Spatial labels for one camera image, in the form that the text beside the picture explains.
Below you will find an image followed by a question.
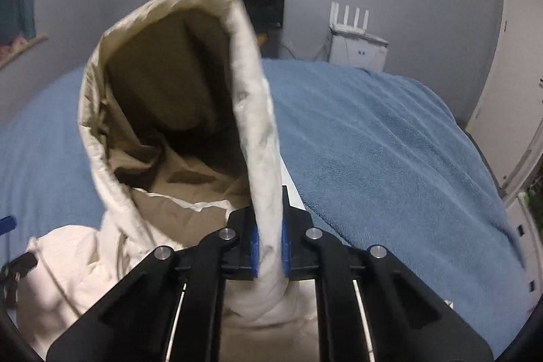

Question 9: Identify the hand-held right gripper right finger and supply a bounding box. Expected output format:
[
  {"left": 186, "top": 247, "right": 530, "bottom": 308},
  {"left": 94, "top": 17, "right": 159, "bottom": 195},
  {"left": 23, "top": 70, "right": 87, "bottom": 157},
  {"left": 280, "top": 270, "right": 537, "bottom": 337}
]
[{"left": 282, "top": 185, "right": 495, "bottom": 362}]

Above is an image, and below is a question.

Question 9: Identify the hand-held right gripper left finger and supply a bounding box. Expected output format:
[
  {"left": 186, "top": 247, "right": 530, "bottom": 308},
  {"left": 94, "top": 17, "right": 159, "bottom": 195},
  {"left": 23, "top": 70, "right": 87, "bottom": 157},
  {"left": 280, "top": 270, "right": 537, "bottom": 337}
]
[{"left": 46, "top": 209, "right": 259, "bottom": 362}]

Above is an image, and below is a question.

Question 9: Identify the white hooded puffer jacket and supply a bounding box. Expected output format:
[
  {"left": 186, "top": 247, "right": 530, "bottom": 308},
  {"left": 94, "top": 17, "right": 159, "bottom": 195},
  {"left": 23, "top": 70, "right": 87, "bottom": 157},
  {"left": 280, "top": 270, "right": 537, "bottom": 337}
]
[{"left": 17, "top": 0, "right": 320, "bottom": 362}]

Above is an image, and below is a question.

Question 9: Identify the blue fleece blanket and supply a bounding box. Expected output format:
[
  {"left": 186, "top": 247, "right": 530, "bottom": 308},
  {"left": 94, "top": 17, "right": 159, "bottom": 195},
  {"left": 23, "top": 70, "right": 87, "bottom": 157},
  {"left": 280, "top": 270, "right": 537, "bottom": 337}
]
[{"left": 0, "top": 59, "right": 536, "bottom": 360}]

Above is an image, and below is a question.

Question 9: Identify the white drawer unit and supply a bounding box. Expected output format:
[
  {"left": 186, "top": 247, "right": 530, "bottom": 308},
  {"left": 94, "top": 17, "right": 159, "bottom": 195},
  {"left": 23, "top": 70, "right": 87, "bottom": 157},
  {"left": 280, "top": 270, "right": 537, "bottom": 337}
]
[{"left": 503, "top": 192, "right": 543, "bottom": 303}]

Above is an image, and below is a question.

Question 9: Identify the wooden window sill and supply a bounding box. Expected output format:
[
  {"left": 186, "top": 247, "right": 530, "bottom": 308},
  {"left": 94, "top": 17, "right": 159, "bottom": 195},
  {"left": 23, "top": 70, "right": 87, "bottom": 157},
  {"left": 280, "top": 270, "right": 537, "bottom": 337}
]
[{"left": 0, "top": 32, "right": 50, "bottom": 69}]

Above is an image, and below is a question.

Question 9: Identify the white door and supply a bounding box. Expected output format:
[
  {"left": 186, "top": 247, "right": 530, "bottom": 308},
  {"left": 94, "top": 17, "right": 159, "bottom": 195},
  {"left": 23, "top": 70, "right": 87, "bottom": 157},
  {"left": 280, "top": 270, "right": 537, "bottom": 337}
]
[{"left": 464, "top": 0, "right": 543, "bottom": 190}]

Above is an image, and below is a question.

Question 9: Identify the white router with antennas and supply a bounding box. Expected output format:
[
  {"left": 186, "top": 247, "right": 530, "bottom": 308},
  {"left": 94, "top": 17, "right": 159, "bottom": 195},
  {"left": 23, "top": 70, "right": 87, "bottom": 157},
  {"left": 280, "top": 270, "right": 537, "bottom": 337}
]
[{"left": 331, "top": 3, "right": 371, "bottom": 33}]

